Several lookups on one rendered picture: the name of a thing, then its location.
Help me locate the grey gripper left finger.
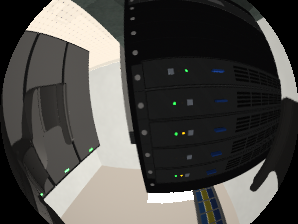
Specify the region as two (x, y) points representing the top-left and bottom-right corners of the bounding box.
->
(12, 83), (74, 195)

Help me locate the black server rack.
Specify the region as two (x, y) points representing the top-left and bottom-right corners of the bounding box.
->
(124, 0), (282, 193)

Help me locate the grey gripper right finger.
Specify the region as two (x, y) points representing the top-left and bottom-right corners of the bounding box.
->
(250, 97), (298, 192)

